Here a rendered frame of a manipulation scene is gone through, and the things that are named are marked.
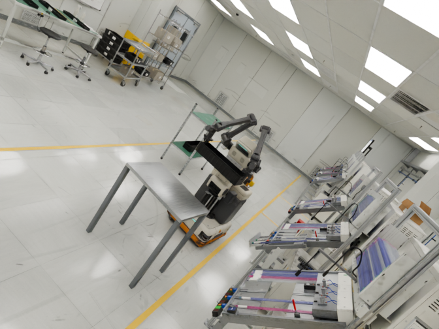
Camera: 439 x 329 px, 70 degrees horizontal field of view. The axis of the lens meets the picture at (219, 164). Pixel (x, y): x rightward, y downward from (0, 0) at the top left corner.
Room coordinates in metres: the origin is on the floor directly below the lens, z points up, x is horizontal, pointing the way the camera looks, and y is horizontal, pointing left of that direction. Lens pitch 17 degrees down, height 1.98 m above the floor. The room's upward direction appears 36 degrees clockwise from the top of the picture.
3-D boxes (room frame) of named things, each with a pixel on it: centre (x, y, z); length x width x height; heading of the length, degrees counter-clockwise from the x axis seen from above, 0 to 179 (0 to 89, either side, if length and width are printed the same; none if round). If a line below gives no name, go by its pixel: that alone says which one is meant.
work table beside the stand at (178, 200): (2.44, 0.23, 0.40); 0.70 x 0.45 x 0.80; 69
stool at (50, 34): (4.90, 3.45, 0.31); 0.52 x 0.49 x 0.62; 165
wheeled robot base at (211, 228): (3.59, -0.21, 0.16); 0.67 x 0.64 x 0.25; 159
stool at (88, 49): (5.79, 3.30, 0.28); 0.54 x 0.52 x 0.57; 98
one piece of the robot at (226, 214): (3.67, -0.24, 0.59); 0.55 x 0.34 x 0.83; 69
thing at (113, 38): (7.92, 4.00, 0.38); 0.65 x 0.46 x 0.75; 78
